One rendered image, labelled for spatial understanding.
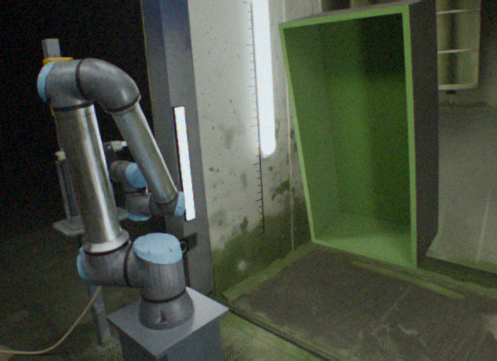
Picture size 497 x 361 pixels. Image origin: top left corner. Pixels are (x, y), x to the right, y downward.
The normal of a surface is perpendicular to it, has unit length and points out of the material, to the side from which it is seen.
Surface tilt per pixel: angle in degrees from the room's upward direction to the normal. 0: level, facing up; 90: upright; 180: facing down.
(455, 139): 57
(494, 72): 90
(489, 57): 90
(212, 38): 90
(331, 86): 102
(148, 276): 90
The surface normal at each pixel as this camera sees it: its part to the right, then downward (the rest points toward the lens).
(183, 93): 0.73, 0.13
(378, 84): -0.63, 0.42
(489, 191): -0.60, -0.34
